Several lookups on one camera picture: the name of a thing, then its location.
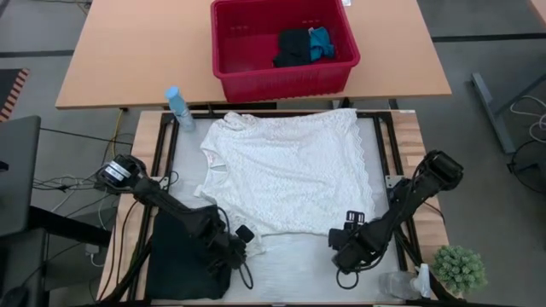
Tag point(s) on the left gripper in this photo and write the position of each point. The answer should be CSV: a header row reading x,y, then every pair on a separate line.
x,y
226,253

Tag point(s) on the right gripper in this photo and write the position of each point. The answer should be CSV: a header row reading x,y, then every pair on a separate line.
x,y
360,249

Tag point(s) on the dark denim jeans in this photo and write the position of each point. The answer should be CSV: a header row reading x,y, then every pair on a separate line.
x,y
179,264

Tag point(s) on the white lace garment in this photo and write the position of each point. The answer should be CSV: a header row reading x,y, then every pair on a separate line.
x,y
290,170

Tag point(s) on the blue garment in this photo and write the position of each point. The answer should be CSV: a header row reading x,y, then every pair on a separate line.
x,y
320,42

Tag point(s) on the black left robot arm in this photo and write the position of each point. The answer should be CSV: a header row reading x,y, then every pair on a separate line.
x,y
162,200

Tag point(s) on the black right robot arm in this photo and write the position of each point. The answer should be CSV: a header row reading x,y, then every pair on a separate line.
x,y
414,192

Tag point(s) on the red plastic laundry bin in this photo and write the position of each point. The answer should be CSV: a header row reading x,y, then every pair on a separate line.
x,y
239,81

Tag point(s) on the clear spray bottle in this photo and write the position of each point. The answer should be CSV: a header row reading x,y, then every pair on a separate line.
x,y
399,283

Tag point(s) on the small green potted plant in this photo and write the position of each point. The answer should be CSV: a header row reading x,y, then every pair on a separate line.
x,y
458,270

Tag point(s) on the light blue air freshener bottle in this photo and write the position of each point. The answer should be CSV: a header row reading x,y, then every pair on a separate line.
x,y
181,108

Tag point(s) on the white power adapter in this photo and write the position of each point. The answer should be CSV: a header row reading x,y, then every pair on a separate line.
x,y
92,251

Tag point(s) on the dark navy garment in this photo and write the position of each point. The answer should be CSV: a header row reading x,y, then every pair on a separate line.
x,y
292,47

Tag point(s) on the grey metal desk leg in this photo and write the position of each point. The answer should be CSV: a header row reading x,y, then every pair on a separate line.
x,y
490,106

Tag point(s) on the orange wooden desk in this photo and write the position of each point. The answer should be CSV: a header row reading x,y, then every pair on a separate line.
x,y
128,51

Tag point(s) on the white paper sheet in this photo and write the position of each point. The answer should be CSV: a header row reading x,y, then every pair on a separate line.
x,y
346,2

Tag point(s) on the grey equipment case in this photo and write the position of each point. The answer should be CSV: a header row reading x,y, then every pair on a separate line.
x,y
19,170

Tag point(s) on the black aluminium table frame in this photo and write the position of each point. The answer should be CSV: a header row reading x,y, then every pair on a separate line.
x,y
164,140

